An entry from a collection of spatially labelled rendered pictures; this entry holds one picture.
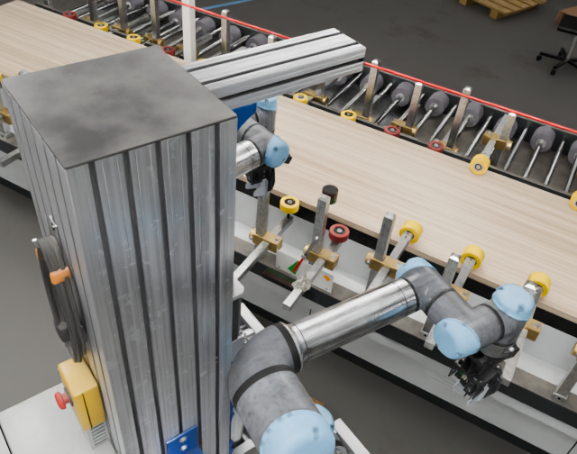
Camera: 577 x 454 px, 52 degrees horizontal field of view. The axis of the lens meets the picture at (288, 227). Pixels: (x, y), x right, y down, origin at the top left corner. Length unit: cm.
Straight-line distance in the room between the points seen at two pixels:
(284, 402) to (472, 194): 192
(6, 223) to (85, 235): 307
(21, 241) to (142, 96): 291
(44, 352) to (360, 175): 174
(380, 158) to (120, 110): 206
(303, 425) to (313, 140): 206
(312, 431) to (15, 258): 289
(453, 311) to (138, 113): 67
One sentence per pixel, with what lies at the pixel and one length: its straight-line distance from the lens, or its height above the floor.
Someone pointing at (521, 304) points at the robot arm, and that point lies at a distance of 119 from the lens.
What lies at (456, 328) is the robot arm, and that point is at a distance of 113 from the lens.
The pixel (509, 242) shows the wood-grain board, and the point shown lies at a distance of 256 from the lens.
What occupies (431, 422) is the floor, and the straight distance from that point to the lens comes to 299.
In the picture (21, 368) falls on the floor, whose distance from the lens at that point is 315.
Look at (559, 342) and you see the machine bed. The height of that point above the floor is 74.
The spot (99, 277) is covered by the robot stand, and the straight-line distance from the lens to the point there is 90.
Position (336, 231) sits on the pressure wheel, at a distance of 236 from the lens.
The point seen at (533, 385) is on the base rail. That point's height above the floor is 70.
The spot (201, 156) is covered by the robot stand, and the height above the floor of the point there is 198.
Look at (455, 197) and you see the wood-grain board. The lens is 269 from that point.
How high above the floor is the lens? 247
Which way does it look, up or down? 42 degrees down
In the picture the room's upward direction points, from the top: 6 degrees clockwise
